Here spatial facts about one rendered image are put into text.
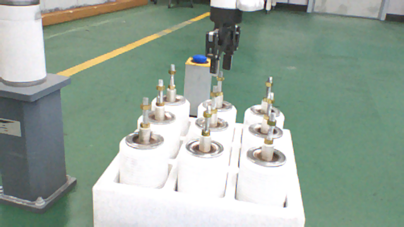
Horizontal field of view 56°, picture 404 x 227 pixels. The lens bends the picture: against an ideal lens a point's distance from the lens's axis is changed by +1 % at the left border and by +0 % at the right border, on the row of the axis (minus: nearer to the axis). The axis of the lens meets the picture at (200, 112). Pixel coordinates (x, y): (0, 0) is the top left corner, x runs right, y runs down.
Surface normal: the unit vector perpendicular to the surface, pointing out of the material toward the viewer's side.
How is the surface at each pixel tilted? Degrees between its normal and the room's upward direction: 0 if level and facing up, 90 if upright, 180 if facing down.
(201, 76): 90
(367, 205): 0
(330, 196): 0
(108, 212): 90
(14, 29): 90
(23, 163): 90
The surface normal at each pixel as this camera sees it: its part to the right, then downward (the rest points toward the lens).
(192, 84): -0.14, 0.36
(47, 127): 0.95, 0.18
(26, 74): 0.56, 0.36
